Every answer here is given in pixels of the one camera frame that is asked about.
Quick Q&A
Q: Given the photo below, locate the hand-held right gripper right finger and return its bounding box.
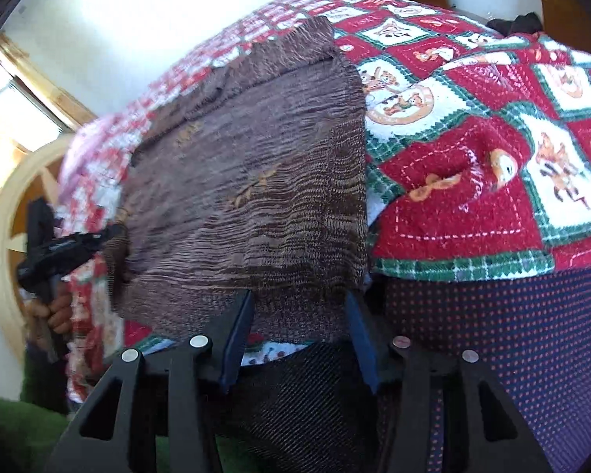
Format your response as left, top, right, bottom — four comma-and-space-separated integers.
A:
345, 291, 555, 473

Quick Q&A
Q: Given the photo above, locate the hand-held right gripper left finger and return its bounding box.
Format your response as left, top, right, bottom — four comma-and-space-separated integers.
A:
43, 290, 256, 473

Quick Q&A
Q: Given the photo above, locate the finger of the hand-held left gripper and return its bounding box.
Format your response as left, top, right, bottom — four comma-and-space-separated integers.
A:
95, 223, 130, 256

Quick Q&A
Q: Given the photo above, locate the brown knitted sweater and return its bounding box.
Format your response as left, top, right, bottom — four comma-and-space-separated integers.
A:
106, 15, 371, 346

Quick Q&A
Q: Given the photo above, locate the person's left hand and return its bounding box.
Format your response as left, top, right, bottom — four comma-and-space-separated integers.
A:
28, 290, 76, 337

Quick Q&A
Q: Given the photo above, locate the wooden bed headboard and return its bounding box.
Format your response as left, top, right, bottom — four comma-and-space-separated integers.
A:
0, 135, 80, 350

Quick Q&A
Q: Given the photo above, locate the person's dark knitted clothing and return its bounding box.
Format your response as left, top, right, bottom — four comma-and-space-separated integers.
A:
197, 340, 391, 473

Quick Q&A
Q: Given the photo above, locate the purple dotted bed sheet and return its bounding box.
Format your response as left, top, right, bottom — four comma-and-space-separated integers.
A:
372, 256, 591, 473

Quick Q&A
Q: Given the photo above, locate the window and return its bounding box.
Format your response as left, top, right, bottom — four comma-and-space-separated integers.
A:
0, 59, 66, 158

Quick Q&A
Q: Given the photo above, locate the green fuzzy cloth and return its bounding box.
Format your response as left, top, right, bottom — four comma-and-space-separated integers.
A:
0, 389, 257, 473

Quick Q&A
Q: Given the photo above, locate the red checkered printed blanket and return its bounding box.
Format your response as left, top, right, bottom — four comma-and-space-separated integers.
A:
59, 0, 591, 405

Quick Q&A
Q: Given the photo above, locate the black bag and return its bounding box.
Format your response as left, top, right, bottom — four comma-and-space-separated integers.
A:
487, 12, 543, 36

